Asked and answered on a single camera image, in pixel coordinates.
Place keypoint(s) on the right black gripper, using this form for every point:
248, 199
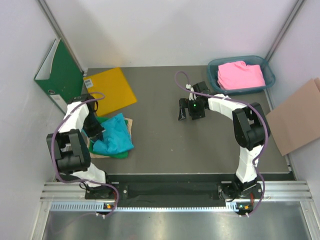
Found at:
185, 103

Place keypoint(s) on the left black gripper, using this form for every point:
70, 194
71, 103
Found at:
92, 134

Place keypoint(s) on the teal t shirt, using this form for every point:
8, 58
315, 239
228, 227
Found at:
117, 140

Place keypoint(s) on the beige cardboard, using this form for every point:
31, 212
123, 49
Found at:
128, 125

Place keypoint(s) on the yellow folder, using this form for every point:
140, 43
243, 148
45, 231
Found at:
114, 85

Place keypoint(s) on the green t shirt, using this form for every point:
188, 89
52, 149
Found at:
120, 155

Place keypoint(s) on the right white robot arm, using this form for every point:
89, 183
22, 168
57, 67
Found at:
250, 128

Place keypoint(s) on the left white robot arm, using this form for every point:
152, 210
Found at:
69, 152

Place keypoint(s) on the pink t shirt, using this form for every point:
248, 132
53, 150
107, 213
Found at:
239, 75

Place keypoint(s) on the blue plastic bin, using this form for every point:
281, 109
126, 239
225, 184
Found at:
268, 75

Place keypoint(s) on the brown cardboard sheet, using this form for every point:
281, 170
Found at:
296, 121

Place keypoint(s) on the green ring binder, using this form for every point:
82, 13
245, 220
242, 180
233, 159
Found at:
59, 76

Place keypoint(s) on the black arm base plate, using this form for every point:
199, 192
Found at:
156, 192

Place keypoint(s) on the grey slotted cable duct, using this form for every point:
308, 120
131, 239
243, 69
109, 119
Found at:
105, 207

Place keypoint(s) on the aluminium frame rail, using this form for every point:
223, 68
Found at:
274, 191

